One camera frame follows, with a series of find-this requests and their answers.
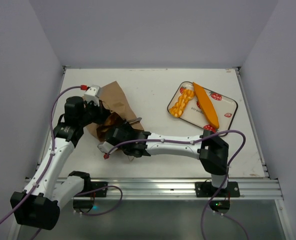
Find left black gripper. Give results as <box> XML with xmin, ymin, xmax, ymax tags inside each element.
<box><xmin>78</xmin><ymin>98</ymin><xmax>111</xmax><ymax>127</ymax></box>

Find metal tongs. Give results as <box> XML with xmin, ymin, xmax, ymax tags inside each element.
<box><xmin>127</xmin><ymin>117</ymin><xmax>142</xmax><ymax>125</ymax></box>

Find brown paper bag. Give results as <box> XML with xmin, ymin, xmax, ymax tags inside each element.
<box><xmin>86</xmin><ymin>81</ymin><xmax>145</xmax><ymax>154</ymax></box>

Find braided yellow fake bread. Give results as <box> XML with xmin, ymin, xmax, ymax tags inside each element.
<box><xmin>169</xmin><ymin>89</ymin><xmax>195</xmax><ymax>118</ymax></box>

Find long orange fake baguette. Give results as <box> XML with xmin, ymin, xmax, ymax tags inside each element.
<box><xmin>192</xmin><ymin>82</ymin><xmax>220</xmax><ymax>129</ymax></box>

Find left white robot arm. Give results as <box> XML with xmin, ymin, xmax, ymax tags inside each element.
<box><xmin>10</xmin><ymin>96</ymin><xmax>110</xmax><ymax>230</ymax></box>

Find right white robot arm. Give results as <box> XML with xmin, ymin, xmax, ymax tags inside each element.
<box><xmin>98</xmin><ymin>123</ymin><xmax>229</xmax><ymax>197</ymax></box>

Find round orange fake bread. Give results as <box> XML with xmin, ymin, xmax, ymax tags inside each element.
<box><xmin>101</xmin><ymin>112</ymin><xmax>123</xmax><ymax>133</ymax></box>

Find strawberry pattern tray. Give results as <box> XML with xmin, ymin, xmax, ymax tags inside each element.
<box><xmin>167</xmin><ymin>81</ymin><xmax>238</xmax><ymax>133</ymax></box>

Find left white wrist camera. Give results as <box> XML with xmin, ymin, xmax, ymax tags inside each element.
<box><xmin>83</xmin><ymin>85</ymin><xmax>101</xmax><ymax>106</ymax></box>

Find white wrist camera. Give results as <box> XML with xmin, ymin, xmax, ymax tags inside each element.
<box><xmin>83</xmin><ymin>85</ymin><xmax>101</xmax><ymax>106</ymax></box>
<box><xmin>97</xmin><ymin>141</ymin><xmax>114</xmax><ymax>160</ymax></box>

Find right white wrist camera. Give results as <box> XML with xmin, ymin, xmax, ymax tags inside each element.
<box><xmin>97</xmin><ymin>141</ymin><xmax>114</xmax><ymax>160</ymax></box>

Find aluminium mounting rail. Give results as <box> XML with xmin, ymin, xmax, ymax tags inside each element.
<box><xmin>91</xmin><ymin>178</ymin><xmax>283</xmax><ymax>201</ymax></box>

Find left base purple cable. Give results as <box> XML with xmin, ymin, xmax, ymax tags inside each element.
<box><xmin>75</xmin><ymin>184</ymin><xmax>124</xmax><ymax>216</ymax></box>

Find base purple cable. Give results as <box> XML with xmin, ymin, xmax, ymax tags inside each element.
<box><xmin>200</xmin><ymin>174</ymin><xmax>250</xmax><ymax>240</ymax></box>
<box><xmin>75</xmin><ymin>184</ymin><xmax>124</xmax><ymax>216</ymax></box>

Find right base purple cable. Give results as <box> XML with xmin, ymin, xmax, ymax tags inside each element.
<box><xmin>200</xmin><ymin>174</ymin><xmax>250</xmax><ymax>240</ymax></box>

